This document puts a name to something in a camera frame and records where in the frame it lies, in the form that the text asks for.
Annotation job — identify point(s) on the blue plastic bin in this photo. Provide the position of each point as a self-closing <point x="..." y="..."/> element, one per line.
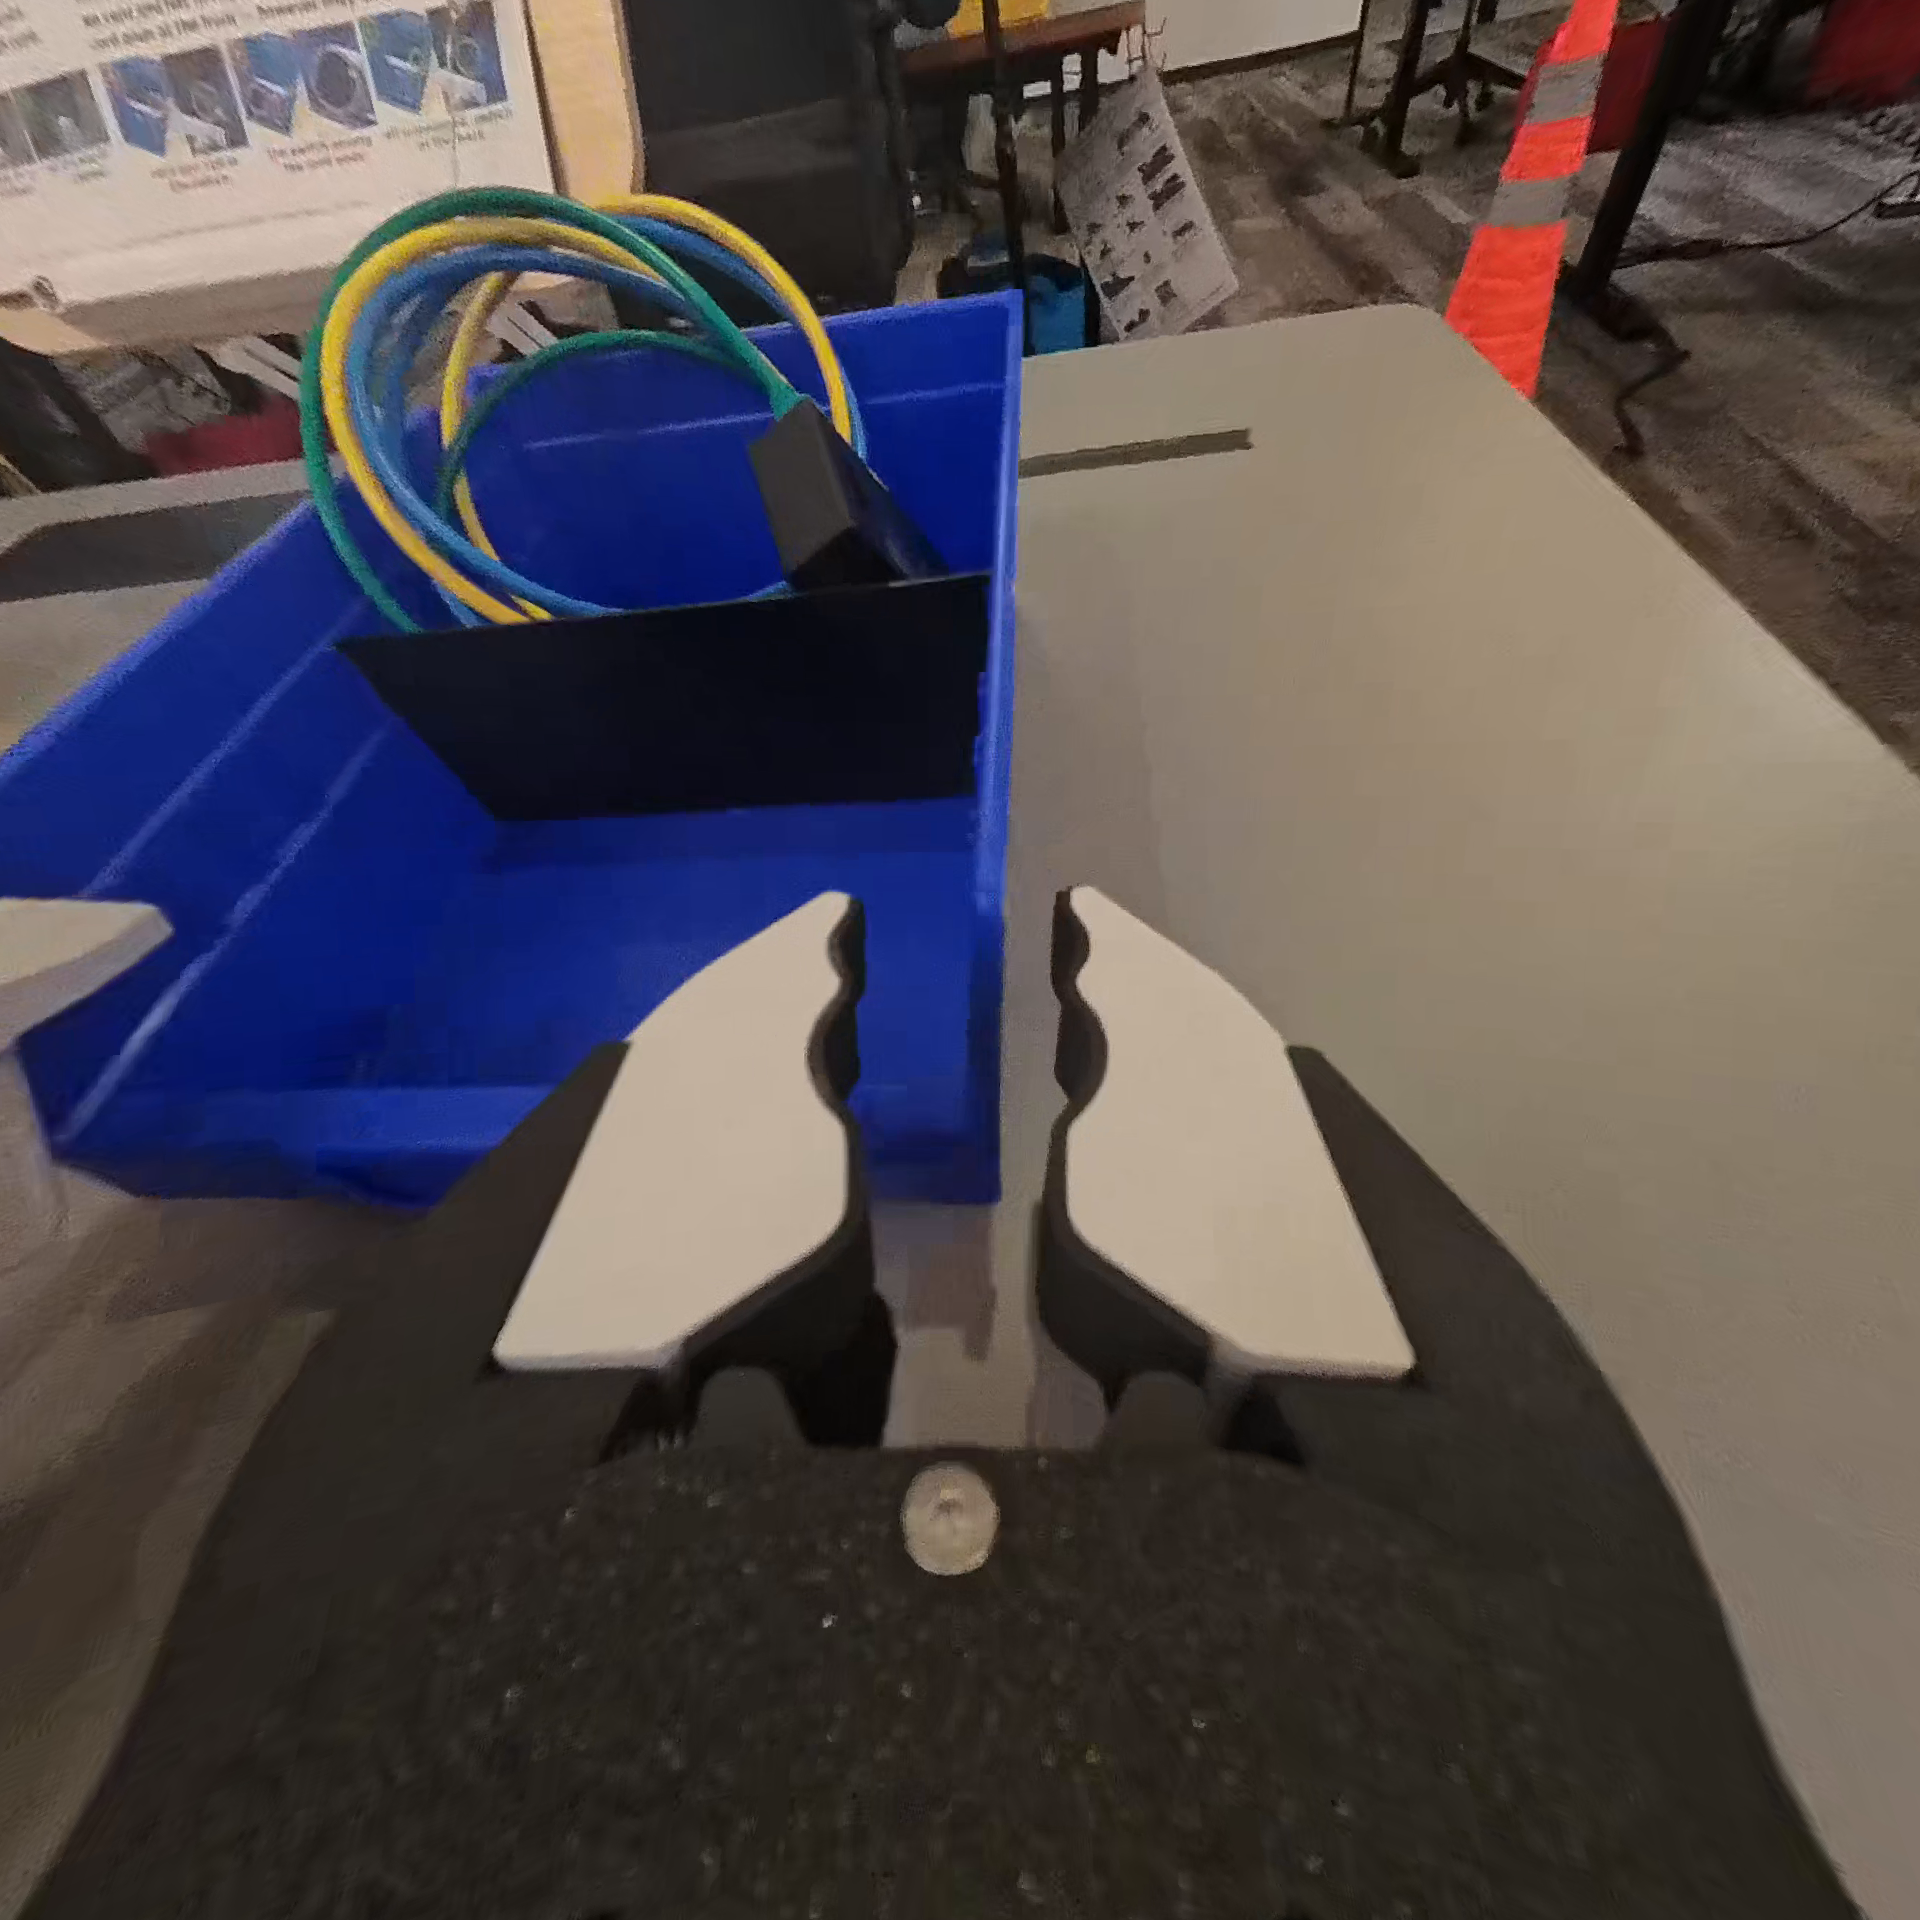
<point x="451" y="975"/>

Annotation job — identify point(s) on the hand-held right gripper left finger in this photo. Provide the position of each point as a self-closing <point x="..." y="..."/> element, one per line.
<point x="705" y="1171"/>

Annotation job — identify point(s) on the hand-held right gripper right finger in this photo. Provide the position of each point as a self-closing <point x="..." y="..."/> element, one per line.
<point x="1215" y="1171"/>

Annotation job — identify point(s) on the red box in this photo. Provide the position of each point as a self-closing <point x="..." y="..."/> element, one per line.
<point x="1632" y="83"/>

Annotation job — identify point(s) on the black divider of blue bin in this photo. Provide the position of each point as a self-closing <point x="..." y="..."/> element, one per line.
<point x="675" y="704"/>

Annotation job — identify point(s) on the blue bucket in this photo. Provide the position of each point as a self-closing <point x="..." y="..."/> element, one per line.
<point x="1050" y="308"/>

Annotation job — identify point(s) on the hanging printed paper sheet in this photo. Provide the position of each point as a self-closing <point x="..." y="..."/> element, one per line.
<point x="1149" y="211"/>

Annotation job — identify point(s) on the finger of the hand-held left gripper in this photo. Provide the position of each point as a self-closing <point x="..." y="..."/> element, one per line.
<point x="60" y="953"/>

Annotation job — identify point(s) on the instruction sheet on wooden board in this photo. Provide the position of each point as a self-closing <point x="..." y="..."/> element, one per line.
<point x="300" y="181"/>

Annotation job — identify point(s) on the orange traffic cone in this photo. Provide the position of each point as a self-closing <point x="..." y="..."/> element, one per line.
<point x="1531" y="225"/>

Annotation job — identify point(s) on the black network switch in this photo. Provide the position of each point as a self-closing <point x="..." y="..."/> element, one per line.
<point x="818" y="480"/>

